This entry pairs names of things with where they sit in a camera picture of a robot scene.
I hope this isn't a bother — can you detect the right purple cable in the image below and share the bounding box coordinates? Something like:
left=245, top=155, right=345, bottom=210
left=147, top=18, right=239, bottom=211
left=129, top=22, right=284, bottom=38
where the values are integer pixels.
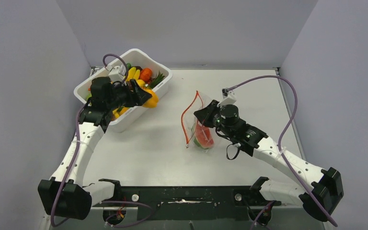
left=222, top=75, right=339, bottom=230

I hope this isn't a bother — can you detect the yellow lemon toy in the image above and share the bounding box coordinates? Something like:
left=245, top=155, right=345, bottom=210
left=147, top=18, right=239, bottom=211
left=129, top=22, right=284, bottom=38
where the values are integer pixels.
left=136, top=79, right=146, bottom=88

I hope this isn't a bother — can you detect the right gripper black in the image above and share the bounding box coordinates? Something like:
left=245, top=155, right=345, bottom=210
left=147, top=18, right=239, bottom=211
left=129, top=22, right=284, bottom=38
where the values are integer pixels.
left=195, top=100, right=234, bottom=139

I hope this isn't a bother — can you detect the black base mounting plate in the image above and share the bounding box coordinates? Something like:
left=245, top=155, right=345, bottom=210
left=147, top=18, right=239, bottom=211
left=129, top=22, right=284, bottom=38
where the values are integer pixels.
left=103, top=185, right=269, bottom=227

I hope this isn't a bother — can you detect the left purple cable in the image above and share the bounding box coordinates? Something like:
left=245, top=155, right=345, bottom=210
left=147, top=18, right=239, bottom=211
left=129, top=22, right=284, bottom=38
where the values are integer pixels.
left=50, top=53, right=156, bottom=229

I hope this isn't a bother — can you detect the orange tomato toy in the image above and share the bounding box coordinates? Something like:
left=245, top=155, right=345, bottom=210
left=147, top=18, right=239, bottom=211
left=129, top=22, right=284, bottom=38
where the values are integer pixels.
left=139, top=68, right=153, bottom=83

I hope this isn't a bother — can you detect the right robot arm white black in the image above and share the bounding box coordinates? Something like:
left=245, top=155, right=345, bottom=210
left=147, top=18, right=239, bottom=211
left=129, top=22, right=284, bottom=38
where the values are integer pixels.
left=194, top=100, right=344, bottom=222

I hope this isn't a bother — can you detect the yellow bell pepper toy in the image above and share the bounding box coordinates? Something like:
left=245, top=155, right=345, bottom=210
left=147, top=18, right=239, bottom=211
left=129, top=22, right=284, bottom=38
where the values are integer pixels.
left=142, top=88, right=159, bottom=108

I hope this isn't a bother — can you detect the clear zip bag red zipper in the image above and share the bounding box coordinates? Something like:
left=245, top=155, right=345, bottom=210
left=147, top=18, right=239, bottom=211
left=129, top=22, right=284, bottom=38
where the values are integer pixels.
left=181, top=91, right=215, bottom=151

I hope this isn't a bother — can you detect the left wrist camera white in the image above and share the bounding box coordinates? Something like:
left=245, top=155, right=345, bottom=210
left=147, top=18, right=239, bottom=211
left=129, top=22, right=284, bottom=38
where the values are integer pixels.
left=108, top=64, right=127, bottom=82

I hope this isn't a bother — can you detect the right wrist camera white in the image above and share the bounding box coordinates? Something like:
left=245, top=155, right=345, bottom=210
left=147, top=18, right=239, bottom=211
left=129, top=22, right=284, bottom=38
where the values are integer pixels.
left=218, top=88, right=237, bottom=108

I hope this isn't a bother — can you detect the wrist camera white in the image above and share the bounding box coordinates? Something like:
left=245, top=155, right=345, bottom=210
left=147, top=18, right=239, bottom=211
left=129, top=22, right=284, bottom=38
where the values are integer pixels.
left=108, top=64, right=127, bottom=82
left=218, top=88, right=237, bottom=108

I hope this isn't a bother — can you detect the white plastic bin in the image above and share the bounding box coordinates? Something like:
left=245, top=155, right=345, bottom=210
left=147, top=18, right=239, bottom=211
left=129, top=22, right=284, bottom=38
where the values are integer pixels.
left=73, top=48, right=173, bottom=133

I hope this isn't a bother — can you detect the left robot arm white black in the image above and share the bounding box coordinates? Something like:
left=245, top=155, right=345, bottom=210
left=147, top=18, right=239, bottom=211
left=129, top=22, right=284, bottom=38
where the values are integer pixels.
left=38, top=77, right=158, bottom=222

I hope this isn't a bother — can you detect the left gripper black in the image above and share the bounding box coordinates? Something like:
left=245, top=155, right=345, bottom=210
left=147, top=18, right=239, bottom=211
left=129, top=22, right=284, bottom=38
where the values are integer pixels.
left=107, top=79, right=151, bottom=111

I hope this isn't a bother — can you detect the pineapple toy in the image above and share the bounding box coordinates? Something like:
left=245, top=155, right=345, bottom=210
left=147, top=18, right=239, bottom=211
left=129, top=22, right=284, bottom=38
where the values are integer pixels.
left=148, top=72, right=165, bottom=89

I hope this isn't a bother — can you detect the yellow banana bunch toy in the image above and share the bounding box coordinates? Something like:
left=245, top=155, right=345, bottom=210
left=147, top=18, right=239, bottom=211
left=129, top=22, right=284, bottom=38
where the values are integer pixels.
left=126, top=66, right=142, bottom=81

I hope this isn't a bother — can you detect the purple cable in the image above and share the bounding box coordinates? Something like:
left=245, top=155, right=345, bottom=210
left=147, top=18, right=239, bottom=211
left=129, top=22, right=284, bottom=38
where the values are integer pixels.
left=50, top=53, right=156, bottom=229
left=222, top=75, right=339, bottom=230

